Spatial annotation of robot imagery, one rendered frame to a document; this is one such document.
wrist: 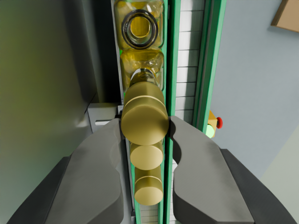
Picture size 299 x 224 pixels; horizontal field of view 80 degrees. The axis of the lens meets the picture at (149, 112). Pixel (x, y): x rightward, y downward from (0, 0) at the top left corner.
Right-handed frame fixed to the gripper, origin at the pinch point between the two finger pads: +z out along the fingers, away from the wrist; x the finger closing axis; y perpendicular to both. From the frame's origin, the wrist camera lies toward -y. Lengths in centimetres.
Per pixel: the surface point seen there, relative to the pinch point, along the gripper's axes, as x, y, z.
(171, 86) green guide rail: 5.5, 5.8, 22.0
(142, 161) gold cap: -0.4, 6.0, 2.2
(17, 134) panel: -11.8, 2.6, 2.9
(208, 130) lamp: 19.1, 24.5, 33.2
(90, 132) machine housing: -14.9, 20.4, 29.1
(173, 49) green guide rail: 5.5, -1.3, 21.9
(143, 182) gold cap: -0.6, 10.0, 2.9
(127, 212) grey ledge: -8, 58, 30
